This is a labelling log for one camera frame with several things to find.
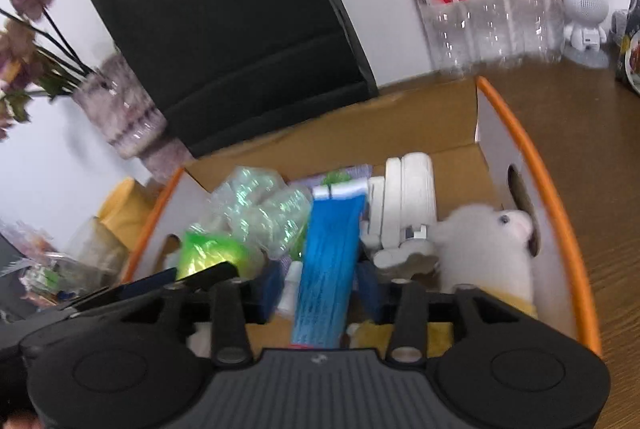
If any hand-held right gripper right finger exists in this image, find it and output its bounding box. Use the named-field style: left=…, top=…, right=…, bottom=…
left=356, top=259, right=541, bottom=364

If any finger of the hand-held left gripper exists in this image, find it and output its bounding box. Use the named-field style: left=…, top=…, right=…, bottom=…
left=120, top=261, right=238, bottom=302
left=55, top=286, right=166, bottom=315

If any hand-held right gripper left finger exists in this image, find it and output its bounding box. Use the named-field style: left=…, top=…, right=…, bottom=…
left=115, top=261, right=283, bottom=365

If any green tissue pack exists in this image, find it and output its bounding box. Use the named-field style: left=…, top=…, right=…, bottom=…
left=176, top=231, right=251, bottom=282

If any blue toothpaste tube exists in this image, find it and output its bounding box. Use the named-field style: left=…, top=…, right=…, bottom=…
left=290, top=179, right=368, bottom=349

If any iridescent plastic bag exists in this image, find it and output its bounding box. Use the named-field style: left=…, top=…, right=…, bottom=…
left=200, top=166, right=313, bottom=260

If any white folding holder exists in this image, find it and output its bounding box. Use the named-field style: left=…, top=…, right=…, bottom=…
left=360, top=152, right=441, bottom=280

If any yellow and white plush toy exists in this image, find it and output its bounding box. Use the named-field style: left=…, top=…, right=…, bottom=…
left=432, top=203, right=576, bottom=340

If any orange cardboard box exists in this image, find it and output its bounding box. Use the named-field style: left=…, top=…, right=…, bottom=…
left=120, top=76, right=602, bottom=357

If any clear glass cup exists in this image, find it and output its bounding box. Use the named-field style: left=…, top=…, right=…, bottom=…
left=50, top=216, right=131, bottom=300

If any black device with stickers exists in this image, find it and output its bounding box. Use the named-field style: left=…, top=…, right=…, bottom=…
left=0, top=231, right=66, bottom=322

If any yellow mug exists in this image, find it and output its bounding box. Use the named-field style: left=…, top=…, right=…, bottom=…
left=97, top=178, right=156, bottom=235

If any purple fuzzy vase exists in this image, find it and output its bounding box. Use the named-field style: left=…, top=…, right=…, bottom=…
left=72, top=54, right=193, bottom=185

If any black chair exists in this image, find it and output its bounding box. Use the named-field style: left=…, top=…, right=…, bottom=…
left=89, top=0, right=379, bottom=159

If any black food pouch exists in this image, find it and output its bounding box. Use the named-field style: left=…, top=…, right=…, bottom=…
left=612, top=0, right=640, bottom=95

